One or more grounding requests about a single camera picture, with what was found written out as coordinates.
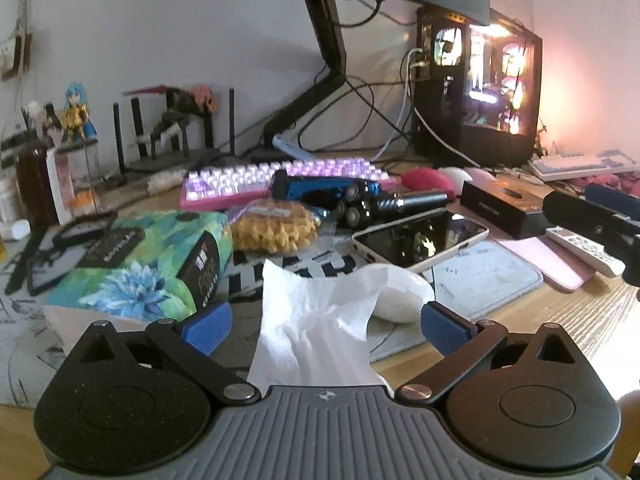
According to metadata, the white paper tissue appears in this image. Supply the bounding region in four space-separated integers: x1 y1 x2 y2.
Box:
248 261 434 393

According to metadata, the white remote control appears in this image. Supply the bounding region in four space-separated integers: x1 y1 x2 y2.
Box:
546 226 626 278

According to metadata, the white blue keyboard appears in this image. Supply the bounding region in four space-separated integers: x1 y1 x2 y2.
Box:
528 150 639 182

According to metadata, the pink notebook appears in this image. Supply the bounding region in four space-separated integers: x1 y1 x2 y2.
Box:
498 235 596 292

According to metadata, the floral tissue pack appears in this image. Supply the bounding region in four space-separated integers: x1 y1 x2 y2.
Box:
46 210 232 322

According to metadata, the black charger box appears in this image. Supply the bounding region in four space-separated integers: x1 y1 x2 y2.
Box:
460 180 552 240

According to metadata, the pale pink computer mouse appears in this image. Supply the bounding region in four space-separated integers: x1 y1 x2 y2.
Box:
464 167 496 182

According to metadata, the packaged yellow waffle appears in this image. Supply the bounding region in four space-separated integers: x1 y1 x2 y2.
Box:
231 198 321 255

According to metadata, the black flashlight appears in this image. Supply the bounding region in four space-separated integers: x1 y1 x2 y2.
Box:
344 190 449 229

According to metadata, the white computer mouse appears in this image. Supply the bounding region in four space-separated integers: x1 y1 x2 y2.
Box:
438 167 473 195

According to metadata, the pink mechanical keyboard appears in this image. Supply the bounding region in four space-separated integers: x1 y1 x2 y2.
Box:
179 157 399 211

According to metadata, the magenta computer mouse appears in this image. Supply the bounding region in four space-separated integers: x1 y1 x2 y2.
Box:
400 167 457 202

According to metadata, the blue electric shaver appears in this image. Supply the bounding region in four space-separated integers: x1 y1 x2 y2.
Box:
269 169 383 228

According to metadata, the black rgb computer tower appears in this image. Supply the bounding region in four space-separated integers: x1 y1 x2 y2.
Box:
411 6 542 167

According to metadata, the black wifi router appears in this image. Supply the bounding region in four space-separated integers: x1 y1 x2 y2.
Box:
113 94 232 174

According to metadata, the brown glass bottle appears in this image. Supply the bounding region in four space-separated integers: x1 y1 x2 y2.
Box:
15 140 58 228

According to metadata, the blue haired gold figurine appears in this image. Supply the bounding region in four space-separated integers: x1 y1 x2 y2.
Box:
61 82 98 144

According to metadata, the pink haired dark figurine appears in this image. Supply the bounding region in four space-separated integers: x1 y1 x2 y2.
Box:
125 84 217 158

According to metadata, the grey wireless charging pad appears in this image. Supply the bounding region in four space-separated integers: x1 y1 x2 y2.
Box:
368 240 544 363

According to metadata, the coiled light blue cable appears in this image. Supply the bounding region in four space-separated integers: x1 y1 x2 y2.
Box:
271 131 319 164

